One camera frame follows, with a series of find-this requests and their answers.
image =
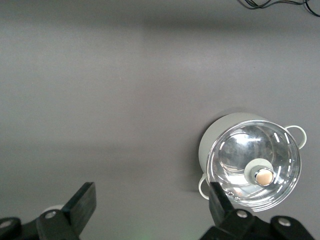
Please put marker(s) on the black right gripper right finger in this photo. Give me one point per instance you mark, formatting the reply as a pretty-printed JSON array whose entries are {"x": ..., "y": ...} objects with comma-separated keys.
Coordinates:
[{"x": 222, "y": 210}]

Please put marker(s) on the grey-green cooking pot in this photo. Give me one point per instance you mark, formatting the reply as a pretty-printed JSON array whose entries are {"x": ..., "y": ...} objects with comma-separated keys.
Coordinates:
[{"x": 212, "y": 135}]

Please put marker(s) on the dark grey table mat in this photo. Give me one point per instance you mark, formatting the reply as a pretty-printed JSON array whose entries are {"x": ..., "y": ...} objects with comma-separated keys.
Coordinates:
[{"x": 100, "y": 100}]

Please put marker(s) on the glass pot lid copper knob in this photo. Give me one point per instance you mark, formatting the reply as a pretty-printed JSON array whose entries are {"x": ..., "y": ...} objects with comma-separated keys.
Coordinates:
[{"x": 250, "y": 150}]

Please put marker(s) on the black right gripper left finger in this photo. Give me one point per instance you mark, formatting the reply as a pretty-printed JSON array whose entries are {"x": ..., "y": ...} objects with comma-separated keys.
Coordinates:
[{"x": 80, "y": 205}]

